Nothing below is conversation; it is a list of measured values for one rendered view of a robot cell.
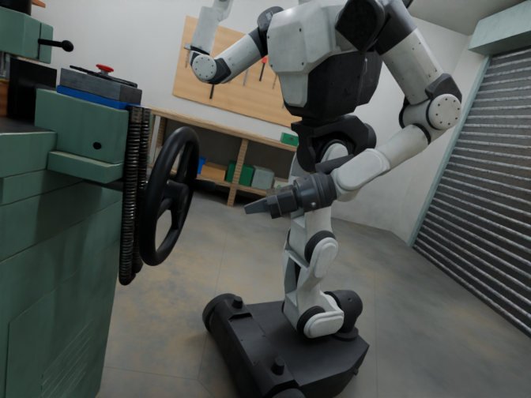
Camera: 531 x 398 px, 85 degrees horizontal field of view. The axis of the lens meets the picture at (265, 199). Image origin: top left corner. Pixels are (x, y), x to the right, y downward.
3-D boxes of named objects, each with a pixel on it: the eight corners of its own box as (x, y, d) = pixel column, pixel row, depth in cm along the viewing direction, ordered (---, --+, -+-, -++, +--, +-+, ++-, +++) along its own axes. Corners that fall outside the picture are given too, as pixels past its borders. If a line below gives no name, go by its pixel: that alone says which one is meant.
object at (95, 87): (118, 109, 47) (122, 73, 46) (49, 90, 47) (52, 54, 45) (149, 112, 60) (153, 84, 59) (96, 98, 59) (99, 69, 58)
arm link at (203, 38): (199, 17, 100) (183, 75, 104) (197, 9, 90) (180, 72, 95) (228, 31, 102) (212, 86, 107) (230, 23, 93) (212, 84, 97)
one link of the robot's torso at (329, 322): (311, 306, 144) (319, 283, 140) (339, 336, 127) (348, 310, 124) (276, 311, 132) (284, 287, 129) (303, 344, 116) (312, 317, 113)
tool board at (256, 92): (325, 137, 383) (347, 65, 361) (171, 94, 355) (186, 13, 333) (324, 137, 387) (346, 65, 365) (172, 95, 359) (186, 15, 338)
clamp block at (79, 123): (112, 165, 48) (120, 110, 46) (29, 144, 47) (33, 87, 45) (148, 155, 62) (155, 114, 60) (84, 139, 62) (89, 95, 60)
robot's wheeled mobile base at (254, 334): (308, 313, 171) (325, 263, 163) (379, 390, 129) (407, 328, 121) (205, 329, 137) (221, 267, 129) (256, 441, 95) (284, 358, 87)
